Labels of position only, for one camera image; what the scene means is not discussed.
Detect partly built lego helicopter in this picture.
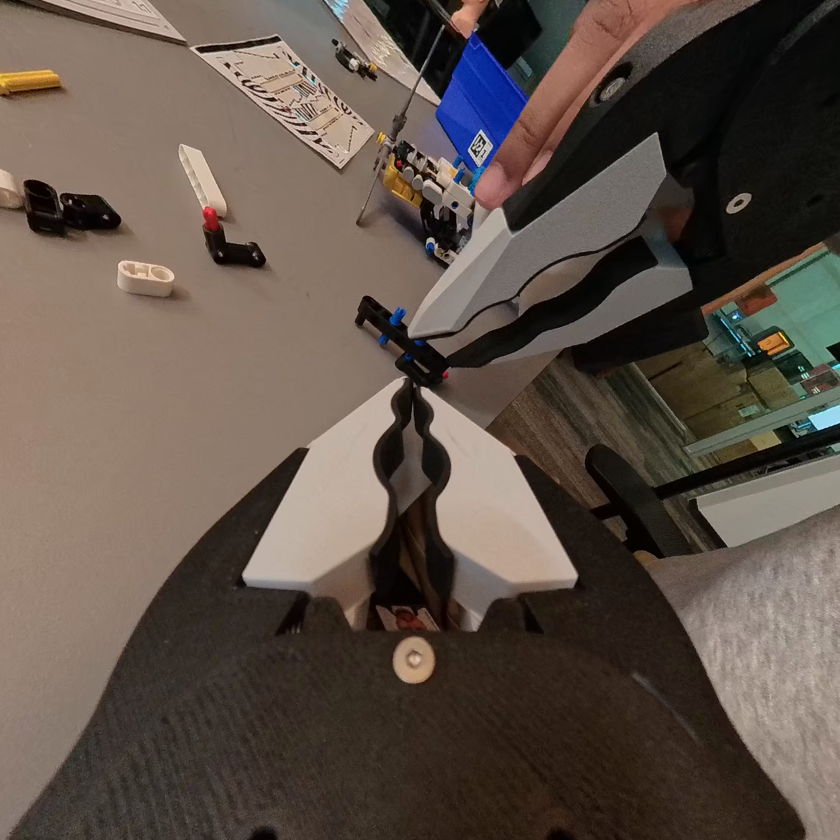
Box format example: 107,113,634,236
356,26,492,266

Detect small lego rotor assembly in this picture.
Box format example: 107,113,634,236
331,38,379,81

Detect black lego beam blue pins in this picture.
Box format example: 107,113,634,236
354,295,421,352

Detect black lego connector with holes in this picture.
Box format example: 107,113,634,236
60,192,123,232

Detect lego instruction booklet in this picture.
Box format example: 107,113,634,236
18,0,189,47

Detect yellow ribbed lego piece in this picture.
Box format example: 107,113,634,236
0,69,62,97

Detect white lego beam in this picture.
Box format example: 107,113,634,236
178,143,228,219

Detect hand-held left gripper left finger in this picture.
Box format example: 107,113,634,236
241,377,416,626

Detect zebra striped sticker sheet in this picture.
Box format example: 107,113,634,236
190,34,376,170

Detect cream lego connector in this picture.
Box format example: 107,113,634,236
117,260,175,298

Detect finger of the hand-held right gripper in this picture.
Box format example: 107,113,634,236
407,134,668,341
449,218,697,366

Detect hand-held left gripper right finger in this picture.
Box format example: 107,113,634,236
413,386,580,622

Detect blue plastic storage bin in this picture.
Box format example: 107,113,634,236
435,33,531,179

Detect black lego connector red axle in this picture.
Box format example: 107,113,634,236
202,205,268,268

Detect printed paper sheet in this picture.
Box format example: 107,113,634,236
320,0,442,107

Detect person's grey hoodie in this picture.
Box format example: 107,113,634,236
646,505,840,840

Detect person's right hand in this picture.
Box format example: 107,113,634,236
472,0,714,211

